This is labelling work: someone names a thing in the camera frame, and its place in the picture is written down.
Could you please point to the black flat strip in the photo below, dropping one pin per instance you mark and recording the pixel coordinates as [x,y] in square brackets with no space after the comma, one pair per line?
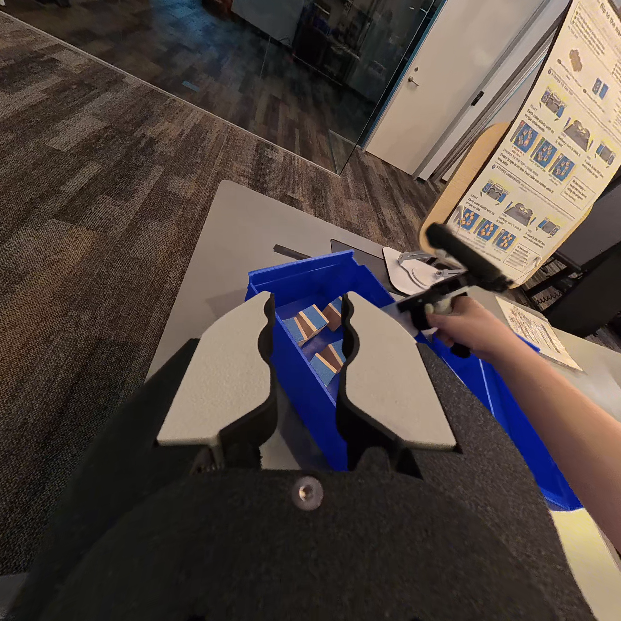
[291,252]

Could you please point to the person's right forearm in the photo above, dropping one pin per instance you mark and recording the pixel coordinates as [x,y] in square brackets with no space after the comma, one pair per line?
[563,427]

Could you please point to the glass partition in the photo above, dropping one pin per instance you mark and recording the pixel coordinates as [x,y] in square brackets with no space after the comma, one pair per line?
[301,68]

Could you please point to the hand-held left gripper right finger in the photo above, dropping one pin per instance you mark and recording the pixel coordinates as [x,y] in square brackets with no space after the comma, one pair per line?
[393,383]

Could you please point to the black tablet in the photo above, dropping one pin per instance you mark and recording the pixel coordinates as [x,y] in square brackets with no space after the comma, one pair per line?
[361,254]

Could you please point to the white door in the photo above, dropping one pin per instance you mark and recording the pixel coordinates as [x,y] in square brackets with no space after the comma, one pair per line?
[451,72]

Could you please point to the rounded wooden board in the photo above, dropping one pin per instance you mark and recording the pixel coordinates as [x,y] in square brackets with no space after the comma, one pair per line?
[465,194]

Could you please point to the white stand base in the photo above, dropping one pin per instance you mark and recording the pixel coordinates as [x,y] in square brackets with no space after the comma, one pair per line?
[407,274]

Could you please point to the printed paper sheet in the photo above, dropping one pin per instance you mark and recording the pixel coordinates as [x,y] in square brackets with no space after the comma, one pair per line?
[538,334]

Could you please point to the person's right hand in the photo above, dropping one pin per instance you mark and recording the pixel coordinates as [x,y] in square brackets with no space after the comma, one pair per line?
[468,330]

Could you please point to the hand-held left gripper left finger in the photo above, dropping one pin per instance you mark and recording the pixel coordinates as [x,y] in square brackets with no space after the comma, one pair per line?
[218,383]

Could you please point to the illustrated instruction poster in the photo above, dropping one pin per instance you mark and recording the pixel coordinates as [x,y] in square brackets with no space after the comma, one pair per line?
[548,160]

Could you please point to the blue striped wooden cube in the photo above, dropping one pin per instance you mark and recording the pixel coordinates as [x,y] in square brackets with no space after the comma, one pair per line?
[326,364]
[334,313]
[303,326]

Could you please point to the blue plastic bin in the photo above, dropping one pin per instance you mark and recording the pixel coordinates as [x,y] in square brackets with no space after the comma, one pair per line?
[310,398]

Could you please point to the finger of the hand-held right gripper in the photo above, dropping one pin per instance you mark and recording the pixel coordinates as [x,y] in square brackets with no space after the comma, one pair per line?
[400,318]

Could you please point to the black cabinet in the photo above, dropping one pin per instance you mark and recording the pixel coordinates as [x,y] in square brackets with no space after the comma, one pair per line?
[587,271]

